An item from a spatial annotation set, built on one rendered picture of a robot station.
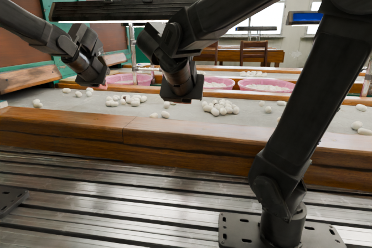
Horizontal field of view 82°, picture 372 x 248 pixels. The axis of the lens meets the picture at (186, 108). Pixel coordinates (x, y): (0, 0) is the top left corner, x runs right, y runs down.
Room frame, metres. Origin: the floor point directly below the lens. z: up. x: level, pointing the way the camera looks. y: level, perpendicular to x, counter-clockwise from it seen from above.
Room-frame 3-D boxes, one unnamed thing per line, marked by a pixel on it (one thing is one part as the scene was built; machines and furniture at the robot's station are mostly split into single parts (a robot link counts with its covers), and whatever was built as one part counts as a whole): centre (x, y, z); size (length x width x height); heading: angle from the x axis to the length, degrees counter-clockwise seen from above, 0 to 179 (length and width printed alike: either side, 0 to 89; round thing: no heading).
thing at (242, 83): (1.01, -0.39, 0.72); 0.27 x 0.27 x 0.10
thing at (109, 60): (1.55, 0.51, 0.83); 0.30 x 0.06 x 0.07; 168
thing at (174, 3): (0.85, 0.21, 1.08); 0.62 x 0.08 x 0.07; 78
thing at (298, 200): (0.27, -0.15, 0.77); 0.09 x 0.06 x 0.06; 137
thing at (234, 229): (0.27, -0.16, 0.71); 0.20 x 0.07 x 0.08; 82
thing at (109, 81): (1.16, 0.32, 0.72); 0.27 x 0.27 x 0.10
